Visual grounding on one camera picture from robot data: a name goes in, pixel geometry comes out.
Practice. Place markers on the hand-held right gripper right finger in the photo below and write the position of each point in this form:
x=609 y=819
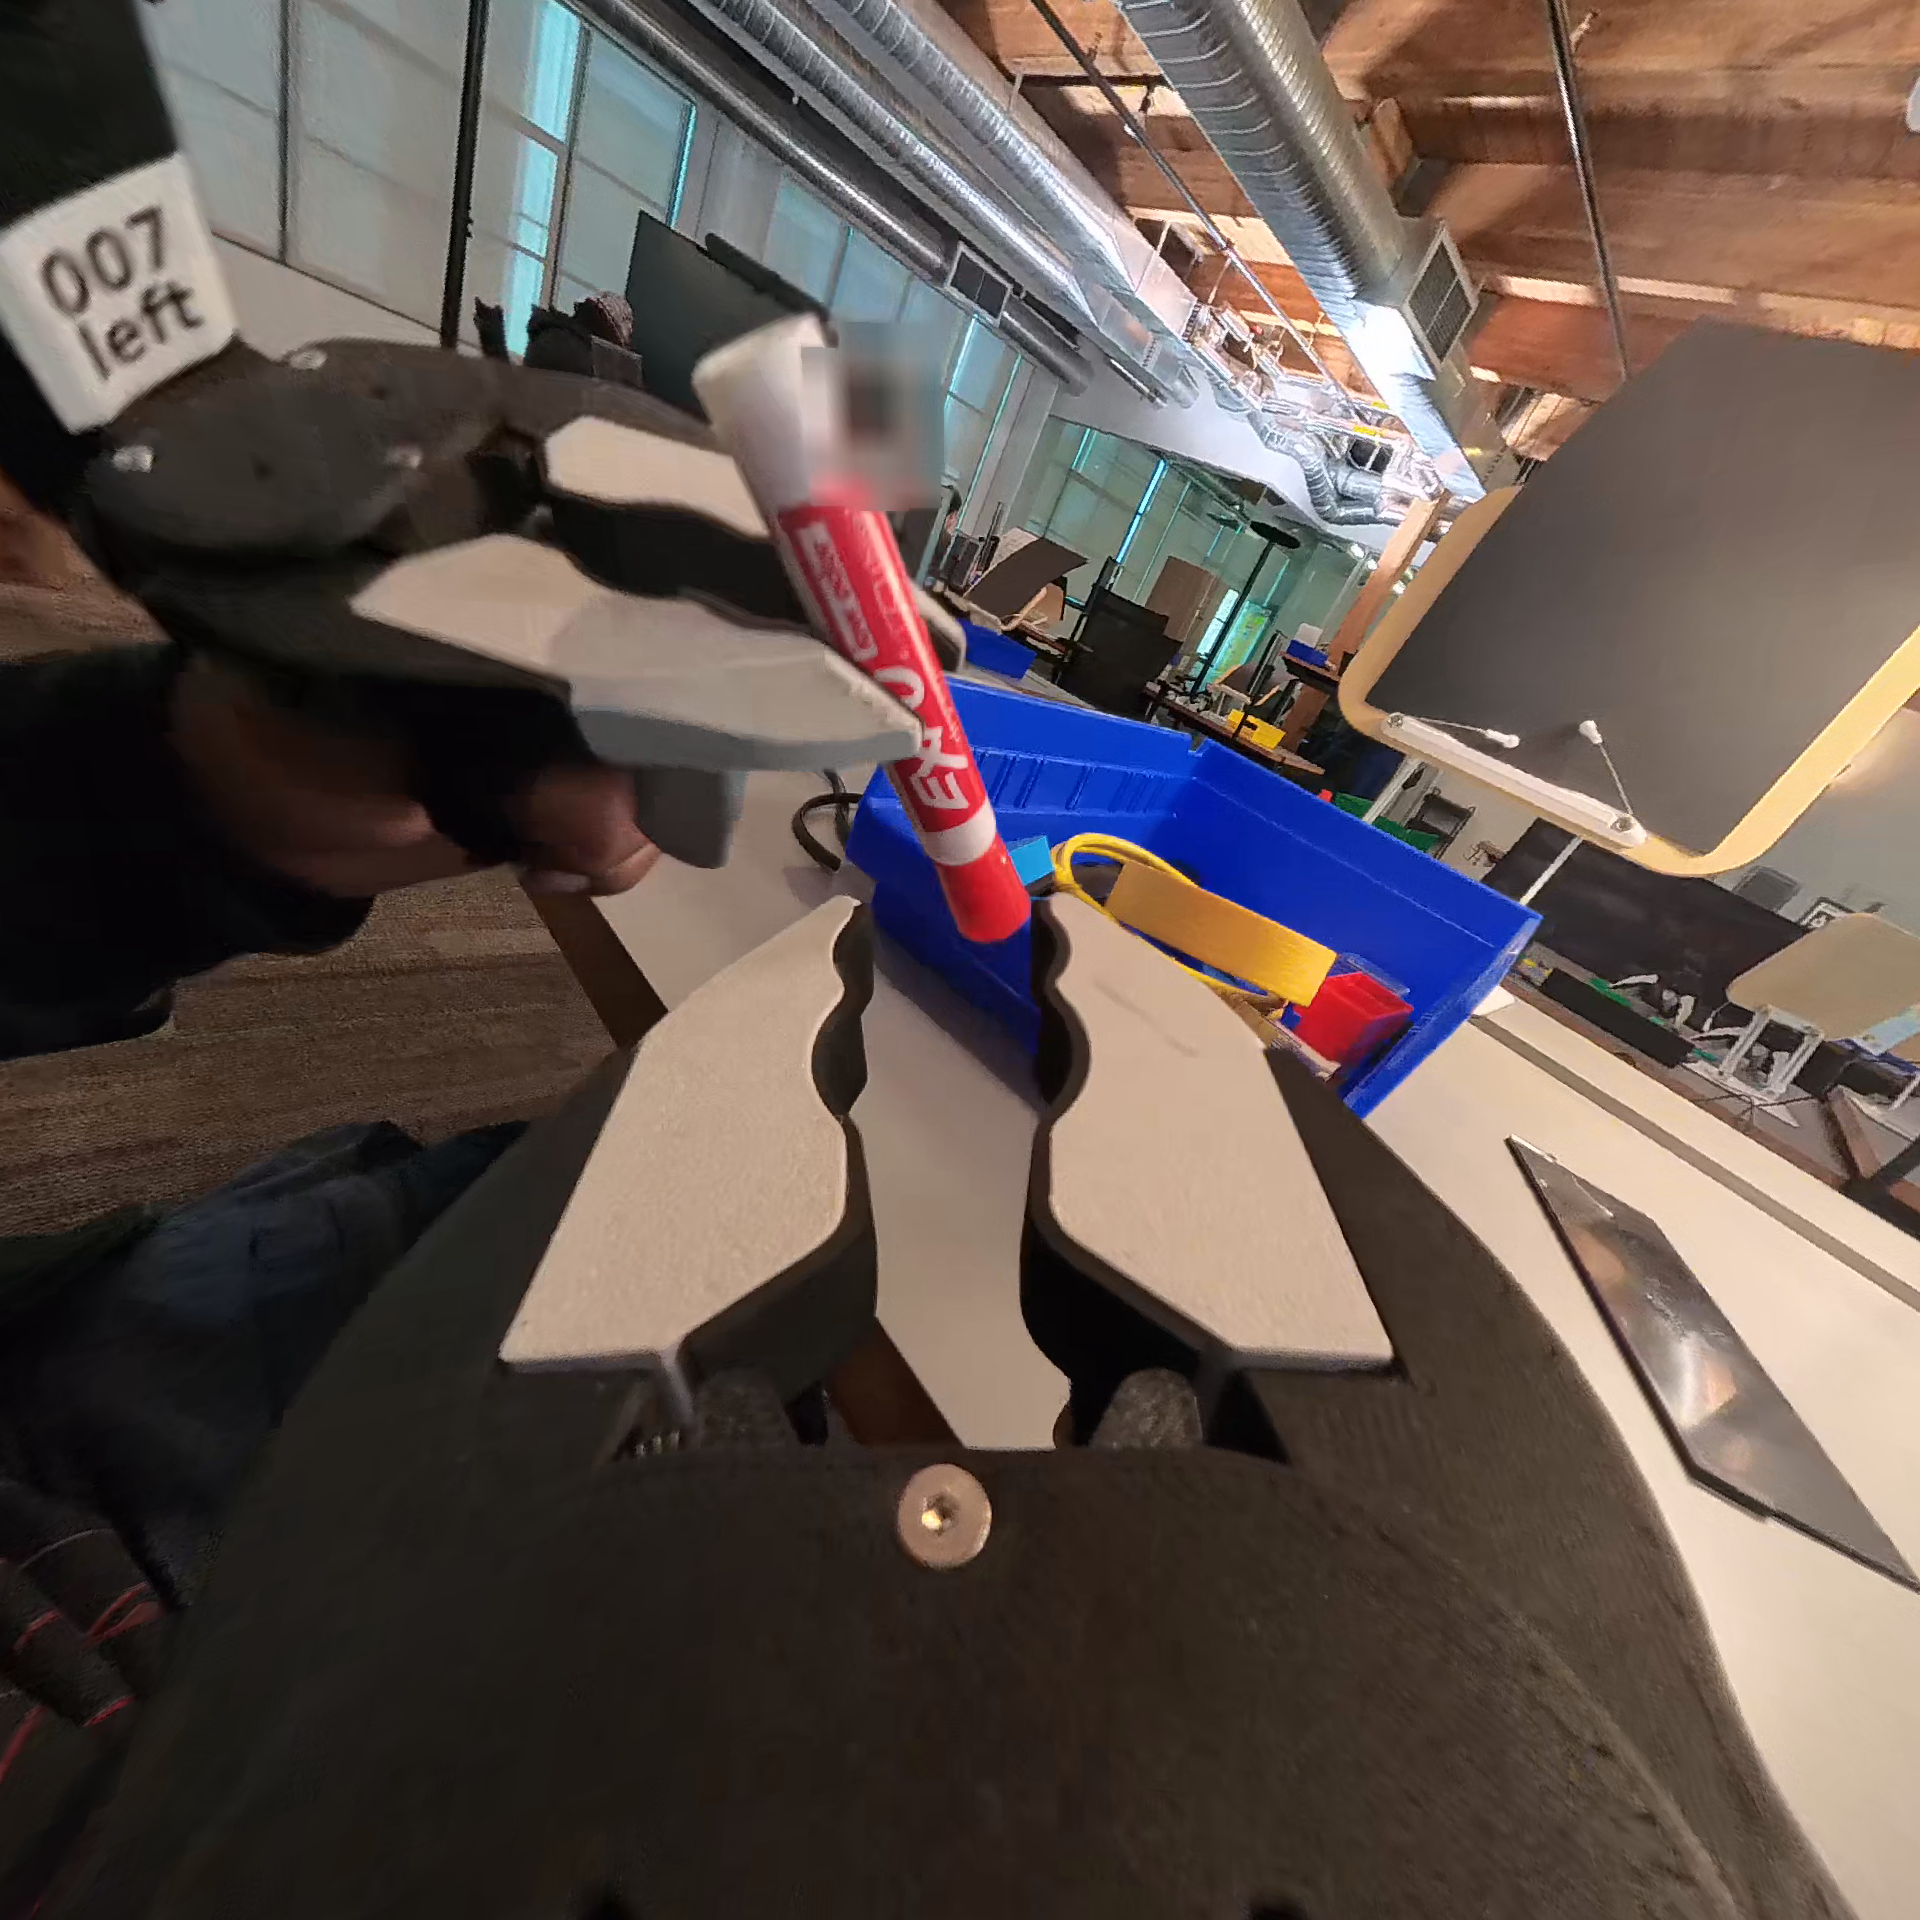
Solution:
x=1188 y=1186

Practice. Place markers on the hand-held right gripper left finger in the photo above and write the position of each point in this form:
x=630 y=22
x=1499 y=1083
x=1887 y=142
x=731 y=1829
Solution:
x=707 y=1170

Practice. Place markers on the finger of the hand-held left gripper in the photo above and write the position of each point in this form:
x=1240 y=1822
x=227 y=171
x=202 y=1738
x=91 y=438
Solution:
x=645 y=469
x=661 y=668

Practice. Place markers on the red dry-erase marker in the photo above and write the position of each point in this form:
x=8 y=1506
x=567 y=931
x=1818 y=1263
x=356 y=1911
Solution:
x=839 y=570

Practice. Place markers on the person's left forearm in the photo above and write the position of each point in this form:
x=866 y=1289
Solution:
x=91 y=857

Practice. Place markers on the person's left hand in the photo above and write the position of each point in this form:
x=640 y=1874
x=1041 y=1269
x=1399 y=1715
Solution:
x=316 y=796

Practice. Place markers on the black screen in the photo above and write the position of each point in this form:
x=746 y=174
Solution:
x=690 y=309

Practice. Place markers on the red plastic block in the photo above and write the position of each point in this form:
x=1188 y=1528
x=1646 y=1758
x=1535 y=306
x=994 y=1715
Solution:
x=1351 y=1018

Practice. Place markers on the black pole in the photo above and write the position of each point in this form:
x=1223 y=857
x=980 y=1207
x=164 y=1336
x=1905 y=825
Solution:
x=465 y=166

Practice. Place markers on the small blue bin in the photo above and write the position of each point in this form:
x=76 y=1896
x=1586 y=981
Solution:
x=997 y=649

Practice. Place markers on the small blue block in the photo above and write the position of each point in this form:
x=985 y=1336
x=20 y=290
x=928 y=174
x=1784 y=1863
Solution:
x=1034 y=860

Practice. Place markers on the large blue plastic bin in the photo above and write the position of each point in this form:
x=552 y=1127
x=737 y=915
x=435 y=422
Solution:
x=1142 y=766

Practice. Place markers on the person's dark trousers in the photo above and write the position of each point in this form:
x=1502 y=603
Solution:
x=227 y=1291

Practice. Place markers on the black glossy plate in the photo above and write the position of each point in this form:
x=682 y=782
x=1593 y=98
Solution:
x=1679 y=1349

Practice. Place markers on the black panel with pale rim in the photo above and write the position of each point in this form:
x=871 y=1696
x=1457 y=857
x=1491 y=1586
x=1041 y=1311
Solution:
x=1650 y=598

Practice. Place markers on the silver ribbed air duct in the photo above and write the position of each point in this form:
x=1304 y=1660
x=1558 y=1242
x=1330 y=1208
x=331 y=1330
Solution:
x=1291 y=150

